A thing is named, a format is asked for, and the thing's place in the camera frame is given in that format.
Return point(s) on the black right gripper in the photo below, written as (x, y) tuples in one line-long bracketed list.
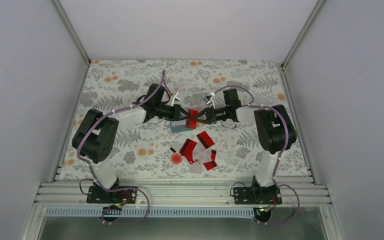
[(209, 120)]

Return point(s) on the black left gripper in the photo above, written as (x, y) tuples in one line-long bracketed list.
[(174, 116)]

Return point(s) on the blue leather card holder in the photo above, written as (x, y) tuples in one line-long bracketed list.
[(179, 126)]

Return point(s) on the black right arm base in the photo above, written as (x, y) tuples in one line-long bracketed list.
[(256, 194)]

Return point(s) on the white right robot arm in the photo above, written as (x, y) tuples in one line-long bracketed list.
[(274, 129)]

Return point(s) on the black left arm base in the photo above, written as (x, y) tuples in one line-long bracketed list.
[(97, 195)]

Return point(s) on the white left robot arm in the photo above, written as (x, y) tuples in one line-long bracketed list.
[(95, 137)]

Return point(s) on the small red card right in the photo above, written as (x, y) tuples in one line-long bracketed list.
[(213, 155)]

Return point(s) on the red card with black stripe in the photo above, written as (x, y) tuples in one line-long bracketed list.
[(187, 150)]

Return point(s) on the white floral card in pile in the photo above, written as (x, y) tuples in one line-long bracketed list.
[(199, 157)]

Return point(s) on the white card with red circle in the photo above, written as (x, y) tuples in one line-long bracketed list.
[(176, 158)]

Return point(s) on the white cable duct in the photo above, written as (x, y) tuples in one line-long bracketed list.
[(153, 212)]

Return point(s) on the aluminium corner post left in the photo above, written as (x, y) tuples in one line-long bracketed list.
[(72, 32)]

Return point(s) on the aluminium corner post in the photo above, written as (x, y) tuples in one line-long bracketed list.
[(303, 32), (72, 32)]

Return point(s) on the aluminium rail frame front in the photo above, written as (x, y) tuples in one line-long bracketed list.
[(182, 193)]

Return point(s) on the aluminium corner post right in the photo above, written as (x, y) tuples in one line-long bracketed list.
[(303, 32)]

